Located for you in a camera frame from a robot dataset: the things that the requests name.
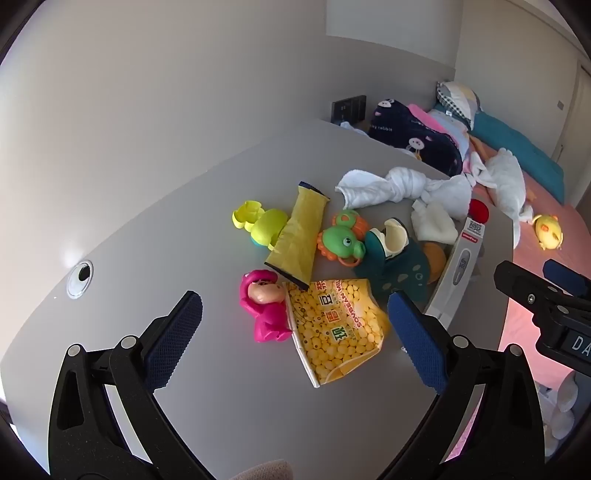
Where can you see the yellow chick plush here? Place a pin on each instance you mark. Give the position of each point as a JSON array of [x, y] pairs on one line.
[[548, 231]]

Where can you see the pink figure toy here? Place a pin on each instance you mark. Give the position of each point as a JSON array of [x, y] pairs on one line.
[[263, 304]]

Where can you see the beige door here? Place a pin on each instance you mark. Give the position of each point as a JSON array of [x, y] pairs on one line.
[[579, 138]]

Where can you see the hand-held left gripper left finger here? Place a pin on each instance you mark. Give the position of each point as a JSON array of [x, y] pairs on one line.
[[178, 332]]

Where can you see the teal pillow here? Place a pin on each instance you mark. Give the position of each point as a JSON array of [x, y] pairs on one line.
[[517, 147]]

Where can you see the bed with pink sheet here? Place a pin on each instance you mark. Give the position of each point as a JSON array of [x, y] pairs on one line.
[[577, 240]]

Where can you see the light blue quilted blanket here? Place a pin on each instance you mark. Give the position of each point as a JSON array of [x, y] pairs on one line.
[[455, 131]]

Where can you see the long yellow wrapper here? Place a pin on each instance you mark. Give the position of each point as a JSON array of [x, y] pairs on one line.
[[300, 230]]

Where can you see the white plush toy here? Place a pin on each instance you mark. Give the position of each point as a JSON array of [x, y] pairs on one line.
[[561, 410]]

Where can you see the pink towel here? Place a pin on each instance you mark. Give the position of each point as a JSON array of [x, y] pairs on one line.
[[422, 115]]

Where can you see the yellow printed snack bag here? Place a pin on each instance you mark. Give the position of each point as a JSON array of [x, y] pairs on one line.
[[337, 327]]

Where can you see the small white cloth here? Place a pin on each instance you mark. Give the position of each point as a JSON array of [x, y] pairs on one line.
[[434, 224]]

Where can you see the long white box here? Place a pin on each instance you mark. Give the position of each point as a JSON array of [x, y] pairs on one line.
[[457, 272]]

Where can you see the yellow-green plastic toy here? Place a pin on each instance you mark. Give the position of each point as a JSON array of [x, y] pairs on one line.
[[265, 226]]

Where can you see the light blue cloth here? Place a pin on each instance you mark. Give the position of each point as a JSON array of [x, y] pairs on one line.
[[353, 128]]

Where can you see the green dinosaur rattle toy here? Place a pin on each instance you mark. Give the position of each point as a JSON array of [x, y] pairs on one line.
[[341, 240]]

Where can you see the checkered patchwork pillow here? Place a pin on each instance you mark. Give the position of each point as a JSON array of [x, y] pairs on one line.
[[459, 99]]

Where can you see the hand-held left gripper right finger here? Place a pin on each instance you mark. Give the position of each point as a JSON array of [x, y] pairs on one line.
[[418, 341]]

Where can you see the knotted white towel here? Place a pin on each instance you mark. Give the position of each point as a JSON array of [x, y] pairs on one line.
[[397, 184]]

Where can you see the white goose plush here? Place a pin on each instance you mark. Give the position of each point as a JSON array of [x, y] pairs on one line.
[[503, 177]]

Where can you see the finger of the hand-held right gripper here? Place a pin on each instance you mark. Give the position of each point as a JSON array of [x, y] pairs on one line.
[[568, 279], [531, 295]]

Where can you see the navy printed blanket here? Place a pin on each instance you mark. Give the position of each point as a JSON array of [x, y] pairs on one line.
[[415, 131]]

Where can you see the red round toy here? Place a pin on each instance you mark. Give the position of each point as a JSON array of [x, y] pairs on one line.
[[480, 210]]

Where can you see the orange plush toy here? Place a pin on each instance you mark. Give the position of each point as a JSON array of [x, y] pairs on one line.
[[436, 261]]

